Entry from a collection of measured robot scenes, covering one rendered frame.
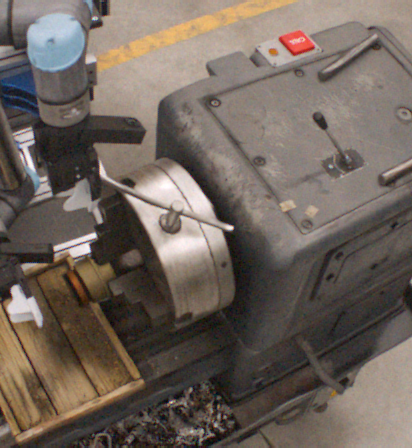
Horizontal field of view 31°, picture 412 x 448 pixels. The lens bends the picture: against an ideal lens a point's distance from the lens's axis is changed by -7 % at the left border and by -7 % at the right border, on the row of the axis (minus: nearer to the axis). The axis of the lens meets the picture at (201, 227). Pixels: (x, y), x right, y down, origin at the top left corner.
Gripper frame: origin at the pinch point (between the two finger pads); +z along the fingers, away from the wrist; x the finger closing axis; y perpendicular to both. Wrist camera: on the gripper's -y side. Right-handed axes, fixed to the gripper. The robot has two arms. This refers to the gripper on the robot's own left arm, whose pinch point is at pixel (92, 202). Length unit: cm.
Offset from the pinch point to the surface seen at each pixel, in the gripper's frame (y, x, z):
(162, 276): -9.6, 3.1, 21.4
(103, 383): 6, 2, 50
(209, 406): -19, 3, 82
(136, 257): -10.4, -10.4, 31.0
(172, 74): -91, -154, 112
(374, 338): -69, 7, 86
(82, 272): 2.1, -7.3, 24.5
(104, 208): -5.6, -11.1, 14.8
